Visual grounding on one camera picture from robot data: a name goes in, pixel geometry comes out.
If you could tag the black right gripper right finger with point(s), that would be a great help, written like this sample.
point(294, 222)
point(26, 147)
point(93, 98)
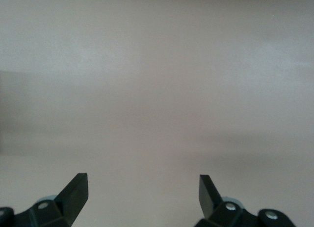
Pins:
point(213, 209)

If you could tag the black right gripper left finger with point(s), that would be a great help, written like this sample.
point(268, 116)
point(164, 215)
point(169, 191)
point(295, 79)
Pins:
point(71, 202)

